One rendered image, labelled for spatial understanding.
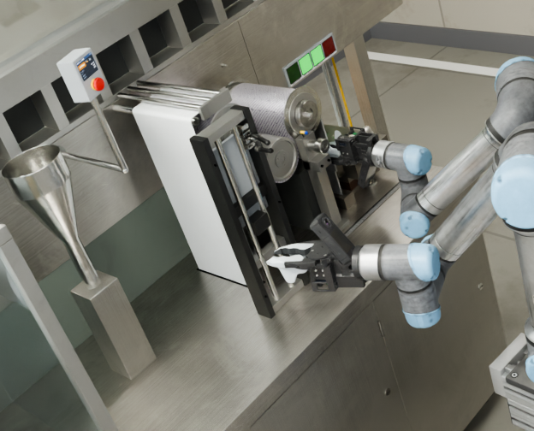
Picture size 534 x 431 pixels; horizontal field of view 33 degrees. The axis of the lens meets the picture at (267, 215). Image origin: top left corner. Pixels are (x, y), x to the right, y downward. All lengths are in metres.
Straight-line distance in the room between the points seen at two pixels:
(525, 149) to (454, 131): 3.13
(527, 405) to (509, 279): 1.51
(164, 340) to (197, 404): 0.29
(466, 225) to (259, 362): 0.66
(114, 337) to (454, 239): 0.88
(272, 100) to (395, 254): 0.80
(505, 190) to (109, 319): 1.07
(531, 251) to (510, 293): 1.93
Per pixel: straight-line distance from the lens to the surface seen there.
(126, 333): 2.29
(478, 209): 1.84
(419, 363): 2.68
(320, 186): 2.51
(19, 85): 2.31
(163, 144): 2.36
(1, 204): 2.32
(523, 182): 1.59
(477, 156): 2.21
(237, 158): 2.18
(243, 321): 2.36
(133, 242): 2.57
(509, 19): 5.36
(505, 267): 3.76
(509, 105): 2.17
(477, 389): 3.00
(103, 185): 2.48
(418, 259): 1.80
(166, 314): 2.51
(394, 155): 2.38
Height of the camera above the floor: 2.31
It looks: 31 degrees down
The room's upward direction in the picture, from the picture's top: 20 degrees counter-clockwise
